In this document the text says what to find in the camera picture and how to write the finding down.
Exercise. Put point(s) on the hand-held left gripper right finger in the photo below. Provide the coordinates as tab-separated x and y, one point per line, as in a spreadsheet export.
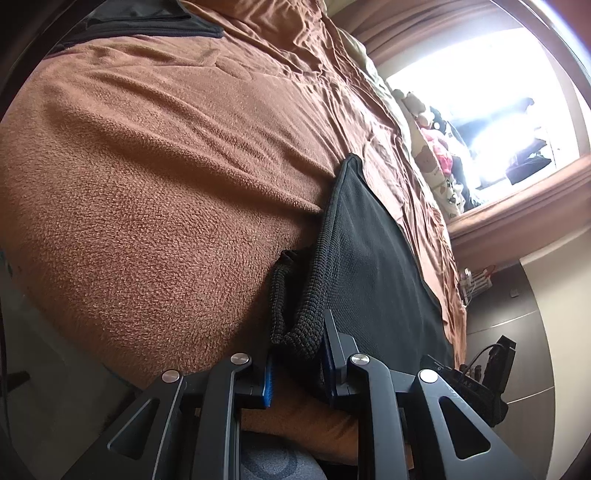
328	374

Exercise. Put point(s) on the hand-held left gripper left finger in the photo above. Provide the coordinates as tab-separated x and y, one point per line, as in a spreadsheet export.
269	383

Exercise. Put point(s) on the black knit garment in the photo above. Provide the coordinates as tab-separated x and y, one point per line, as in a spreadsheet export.
369	258

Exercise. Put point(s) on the black mesh garment floral trim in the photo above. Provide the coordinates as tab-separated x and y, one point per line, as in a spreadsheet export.
138	23

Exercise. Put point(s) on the hanging black clothes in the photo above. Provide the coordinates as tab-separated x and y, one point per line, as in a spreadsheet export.
528	168

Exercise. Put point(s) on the person's leg grey pants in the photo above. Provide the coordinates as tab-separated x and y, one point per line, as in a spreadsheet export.
277	461

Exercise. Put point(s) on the grey wardrobe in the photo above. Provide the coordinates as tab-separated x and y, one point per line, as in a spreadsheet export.
508	304

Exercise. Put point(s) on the striped bag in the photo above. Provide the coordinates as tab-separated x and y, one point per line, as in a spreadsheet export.
475	281

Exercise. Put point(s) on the pink curtain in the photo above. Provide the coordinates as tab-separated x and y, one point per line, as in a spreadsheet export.
392	27
531	207

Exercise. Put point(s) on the brown fleece blanket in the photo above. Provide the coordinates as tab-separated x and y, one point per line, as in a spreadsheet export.
161	207

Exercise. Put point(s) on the dark cloth pile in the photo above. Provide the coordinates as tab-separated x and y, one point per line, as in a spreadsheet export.
466	184

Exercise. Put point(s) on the pile of plush toys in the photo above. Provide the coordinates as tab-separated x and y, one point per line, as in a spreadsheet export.
411	104

